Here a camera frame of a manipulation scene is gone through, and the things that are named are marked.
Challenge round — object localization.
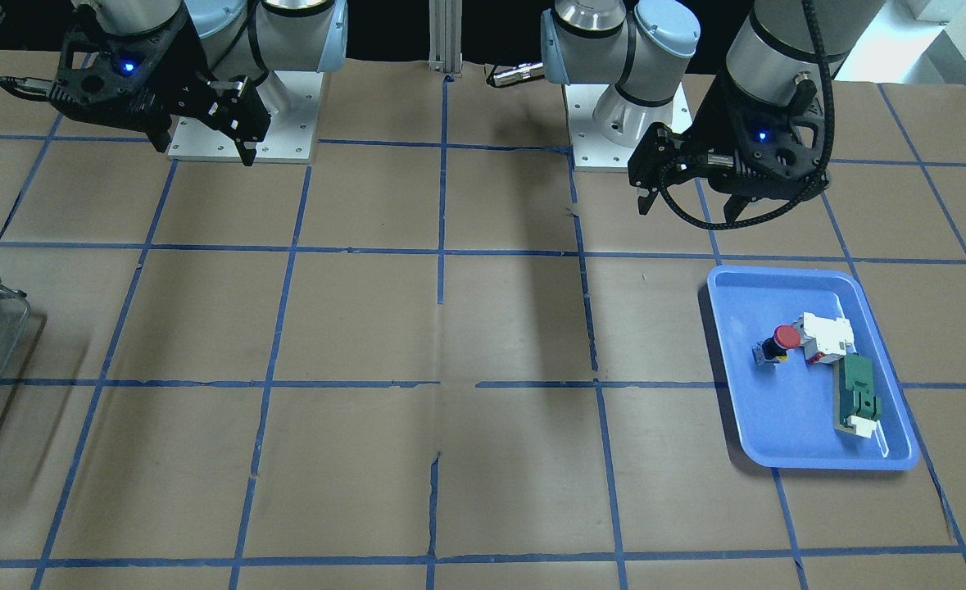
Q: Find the blue plastic tray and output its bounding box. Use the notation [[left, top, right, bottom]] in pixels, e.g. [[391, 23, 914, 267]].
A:
[[706, 265, 918, 471]]

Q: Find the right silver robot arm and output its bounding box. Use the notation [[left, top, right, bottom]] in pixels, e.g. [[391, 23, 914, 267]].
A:
[[0, 1, 349, 166]]

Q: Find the green terminal block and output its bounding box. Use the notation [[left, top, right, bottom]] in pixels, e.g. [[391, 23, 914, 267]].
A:
[[834, 352, 882, 439]]

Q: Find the aluminium frame post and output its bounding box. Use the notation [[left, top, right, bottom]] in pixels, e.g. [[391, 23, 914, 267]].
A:
[[428, 0, 463, 77]]

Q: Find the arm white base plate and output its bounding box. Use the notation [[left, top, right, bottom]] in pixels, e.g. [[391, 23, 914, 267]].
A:
[[167, 70, 325, 165], [563, 82, 696, 172]]

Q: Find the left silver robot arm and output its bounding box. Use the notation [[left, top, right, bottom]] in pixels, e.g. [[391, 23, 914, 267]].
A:
[[540, 1, 882, 231]]

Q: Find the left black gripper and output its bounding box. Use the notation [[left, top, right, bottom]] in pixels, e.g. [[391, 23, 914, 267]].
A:
[[628, 78, 828, 230]]

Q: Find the white electrical switch block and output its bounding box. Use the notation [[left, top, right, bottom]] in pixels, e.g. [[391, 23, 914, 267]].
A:
[[792, 312, 855, 365]]

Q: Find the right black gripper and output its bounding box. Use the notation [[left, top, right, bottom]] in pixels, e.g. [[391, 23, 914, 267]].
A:
[[0, 16, 270, 166]]

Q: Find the red emergency stop button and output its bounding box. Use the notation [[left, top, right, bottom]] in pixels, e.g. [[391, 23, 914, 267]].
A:
[[753, 324, 802, 365]]

